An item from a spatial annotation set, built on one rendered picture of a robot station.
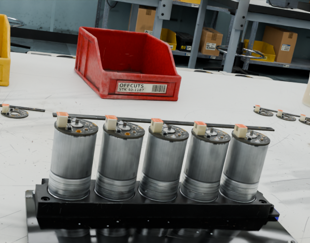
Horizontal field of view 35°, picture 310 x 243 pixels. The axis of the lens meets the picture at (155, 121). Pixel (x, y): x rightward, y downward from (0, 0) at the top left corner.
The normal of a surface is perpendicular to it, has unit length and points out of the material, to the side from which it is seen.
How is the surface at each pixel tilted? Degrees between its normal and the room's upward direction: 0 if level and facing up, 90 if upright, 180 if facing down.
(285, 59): 90
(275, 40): 91
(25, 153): 0
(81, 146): 90
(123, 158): 90
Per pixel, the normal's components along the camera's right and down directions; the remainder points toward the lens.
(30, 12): 0.25, 0.35
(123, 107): 0.17, -0.93
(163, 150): -0.11, 0.30
